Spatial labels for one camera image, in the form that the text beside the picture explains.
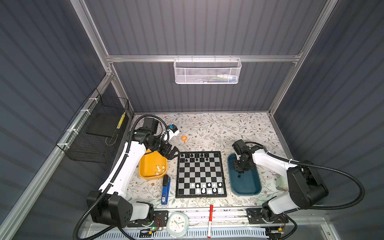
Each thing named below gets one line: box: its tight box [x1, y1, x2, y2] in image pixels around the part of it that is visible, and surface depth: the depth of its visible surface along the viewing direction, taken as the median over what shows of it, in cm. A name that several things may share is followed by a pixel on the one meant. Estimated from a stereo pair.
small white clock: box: [166, 212, 189, 238], surface depth 71 cm
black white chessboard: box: [175, 151, 227, 198], surface depth 88 cm
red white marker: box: [207, 204, 214, 239], surface depth 74 cm
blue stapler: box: [161, 174, 171, 206], surface depth 82 cm
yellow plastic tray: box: [139, 149, 168, 180], surface depth 92 cm
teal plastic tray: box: [228, 153, 262, 196], surface depth 86 cm
